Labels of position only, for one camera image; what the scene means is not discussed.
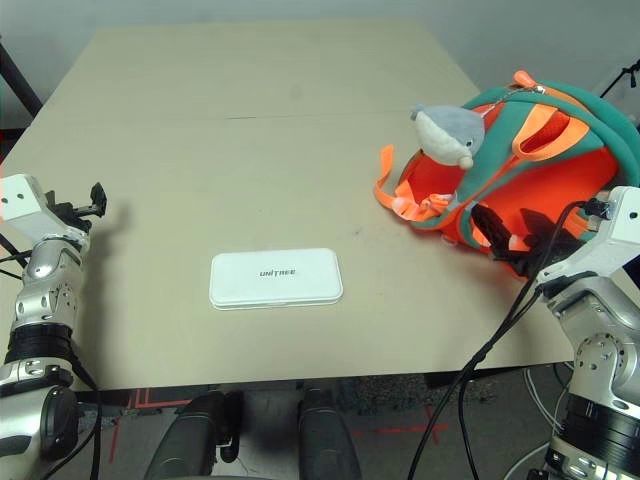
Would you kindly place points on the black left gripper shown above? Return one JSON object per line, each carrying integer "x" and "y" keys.
{"x": 67, "y": 215}

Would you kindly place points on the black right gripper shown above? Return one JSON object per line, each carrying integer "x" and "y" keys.
{"x": 545, "y": 250}

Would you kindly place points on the orange and green backpack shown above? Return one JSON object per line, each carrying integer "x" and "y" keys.
{"x": 550, "y": 170}

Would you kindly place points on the white Unitree pencil case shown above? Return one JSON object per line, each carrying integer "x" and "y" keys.
{"x": 275, "y": 280}

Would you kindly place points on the black tripod stand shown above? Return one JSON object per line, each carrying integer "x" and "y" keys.
{"x": 622, "y": 75}

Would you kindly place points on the grey robot left leg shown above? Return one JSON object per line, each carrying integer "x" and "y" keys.
{"x": 190, "y": 440}

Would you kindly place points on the grey robot leg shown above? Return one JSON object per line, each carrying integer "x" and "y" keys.
{"x": 190, "y": 440}
{"x": 327, "y": 440}

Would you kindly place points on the grey robot right leg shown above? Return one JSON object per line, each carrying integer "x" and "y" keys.
{"x": 327, "y": 440}

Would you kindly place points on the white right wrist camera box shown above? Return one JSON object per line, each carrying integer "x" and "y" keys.
{"x": 615, "y": 235}

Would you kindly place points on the black metal frame bar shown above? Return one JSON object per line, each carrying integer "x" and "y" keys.
{"x": 17, "y": 75}

